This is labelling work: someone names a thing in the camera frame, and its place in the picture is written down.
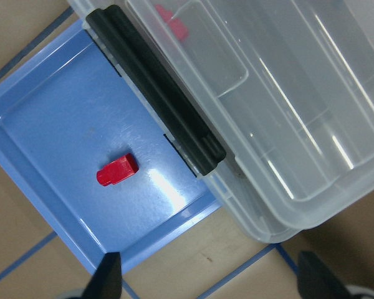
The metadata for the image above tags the clear plastic box lid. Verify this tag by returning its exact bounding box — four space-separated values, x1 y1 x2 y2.
70 1 374 231

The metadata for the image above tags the red block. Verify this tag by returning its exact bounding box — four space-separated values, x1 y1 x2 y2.
96 153 139 186
155 4 189 41

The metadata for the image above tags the blue plastic tray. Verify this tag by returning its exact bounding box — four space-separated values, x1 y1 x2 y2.
0 21 219 272

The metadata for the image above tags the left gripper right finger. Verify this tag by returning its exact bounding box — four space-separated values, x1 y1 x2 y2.
298 251 358 299

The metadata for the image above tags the black box latch handle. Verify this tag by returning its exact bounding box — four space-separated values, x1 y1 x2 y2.
86 5 226 176

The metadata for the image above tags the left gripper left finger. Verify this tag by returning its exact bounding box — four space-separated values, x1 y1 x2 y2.
82 252 122 298

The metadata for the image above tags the clear plastic storage box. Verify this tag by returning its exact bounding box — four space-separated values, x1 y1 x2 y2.
202 159 300 244

